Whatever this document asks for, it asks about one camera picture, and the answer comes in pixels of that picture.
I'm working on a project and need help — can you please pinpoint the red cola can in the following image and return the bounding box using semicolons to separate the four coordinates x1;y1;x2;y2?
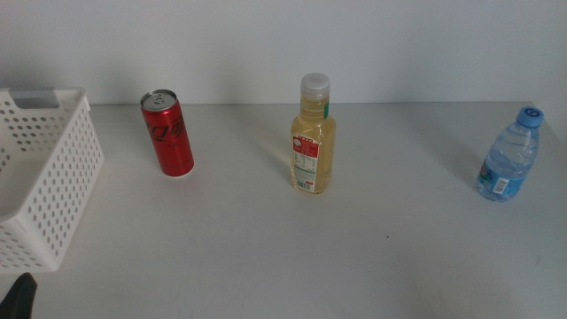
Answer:
140;89;196;178

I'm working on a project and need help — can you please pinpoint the yellow tea bottle white cap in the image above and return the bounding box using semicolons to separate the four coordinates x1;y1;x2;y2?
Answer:
290;72;338;195

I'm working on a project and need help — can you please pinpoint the clear water bottle blue cap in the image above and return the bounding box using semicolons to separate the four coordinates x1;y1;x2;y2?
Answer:
476;105;545;204

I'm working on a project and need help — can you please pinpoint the white perforated plastic basket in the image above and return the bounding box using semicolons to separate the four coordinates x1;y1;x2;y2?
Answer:
0;86;105;274

